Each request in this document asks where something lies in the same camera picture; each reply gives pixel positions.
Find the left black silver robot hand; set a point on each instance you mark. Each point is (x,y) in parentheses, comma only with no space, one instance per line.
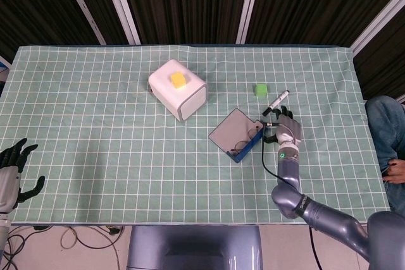
(9,184)

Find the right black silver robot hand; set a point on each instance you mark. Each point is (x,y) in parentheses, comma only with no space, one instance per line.
(289,129)

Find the black white marker pen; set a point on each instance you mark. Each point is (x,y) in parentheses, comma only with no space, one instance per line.
(277,100)

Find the black-framed eyeglasses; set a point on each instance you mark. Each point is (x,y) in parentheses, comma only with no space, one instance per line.
(252,129)

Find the blue pencil case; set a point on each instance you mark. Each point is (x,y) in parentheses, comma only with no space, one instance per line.
(231,127)

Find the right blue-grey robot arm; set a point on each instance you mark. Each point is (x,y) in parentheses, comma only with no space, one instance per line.
(332,219)

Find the green grid tablecloth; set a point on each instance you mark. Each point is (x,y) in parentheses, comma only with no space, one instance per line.
(110,156)

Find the person's hand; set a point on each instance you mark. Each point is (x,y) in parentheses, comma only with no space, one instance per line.
(397,172)

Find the white toaster-shaped box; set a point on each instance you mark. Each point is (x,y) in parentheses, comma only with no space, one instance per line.
(164,89)

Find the green cube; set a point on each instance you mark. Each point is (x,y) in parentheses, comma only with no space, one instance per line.
(261,90)

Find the person's leg in jeans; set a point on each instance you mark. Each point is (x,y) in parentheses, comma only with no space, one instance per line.
(384,124)

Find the black floor plug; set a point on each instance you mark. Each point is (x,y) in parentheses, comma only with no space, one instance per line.
(113,230)

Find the white blue sign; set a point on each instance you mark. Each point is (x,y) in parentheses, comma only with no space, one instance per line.
(3,67)

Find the yellow cube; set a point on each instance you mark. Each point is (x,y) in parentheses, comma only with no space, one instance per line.
(178,80)

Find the blue-grey robot torso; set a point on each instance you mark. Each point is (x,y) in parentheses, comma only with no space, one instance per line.
(193,248)

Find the small black table bracket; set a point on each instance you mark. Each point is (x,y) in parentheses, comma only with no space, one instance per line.
(41,227)

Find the slanted white frame post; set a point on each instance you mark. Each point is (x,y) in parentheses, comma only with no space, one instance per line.
(379,21)

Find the thin white frame post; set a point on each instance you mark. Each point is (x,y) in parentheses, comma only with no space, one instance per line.
(83,6)

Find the wide white frame post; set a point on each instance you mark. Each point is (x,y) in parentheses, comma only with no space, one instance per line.
(121,4)

